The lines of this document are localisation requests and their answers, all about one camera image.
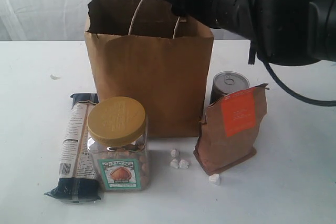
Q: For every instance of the dark can with pull-tab lid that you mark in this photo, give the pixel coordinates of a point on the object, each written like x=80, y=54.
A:
x=227, y=82

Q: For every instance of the large brown paper bag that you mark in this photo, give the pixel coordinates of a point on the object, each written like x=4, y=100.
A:
x=139, y=49

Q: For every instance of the brown pouch with orange label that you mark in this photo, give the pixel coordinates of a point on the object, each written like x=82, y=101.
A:
x=229, y=129

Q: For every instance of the nut jar with yellow lid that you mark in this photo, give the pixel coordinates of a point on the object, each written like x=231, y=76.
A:
x=118, y=133

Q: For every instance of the white crumpled pellet upper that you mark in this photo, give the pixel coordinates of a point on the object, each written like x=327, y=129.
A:
x=174, y=153

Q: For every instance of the white crumpled pellet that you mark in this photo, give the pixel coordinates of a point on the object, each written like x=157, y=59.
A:
x=184, y=164
x=174, y=163
x=174, y=153
x=214, y=179

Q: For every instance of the white crumpled pellet middle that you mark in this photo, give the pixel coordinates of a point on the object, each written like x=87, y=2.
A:
x=184, y=164

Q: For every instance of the white crumpled pellet lower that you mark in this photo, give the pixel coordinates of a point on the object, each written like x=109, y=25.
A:
x=174, y=163

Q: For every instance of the white paper scrap on table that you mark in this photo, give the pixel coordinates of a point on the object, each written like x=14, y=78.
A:
x=54, y=77

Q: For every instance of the white crumpled pellet right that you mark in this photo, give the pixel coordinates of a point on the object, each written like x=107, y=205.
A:
x=214, y=179

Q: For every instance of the dark noodle packet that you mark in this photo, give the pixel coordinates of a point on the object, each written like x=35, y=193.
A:
x=77, y=180

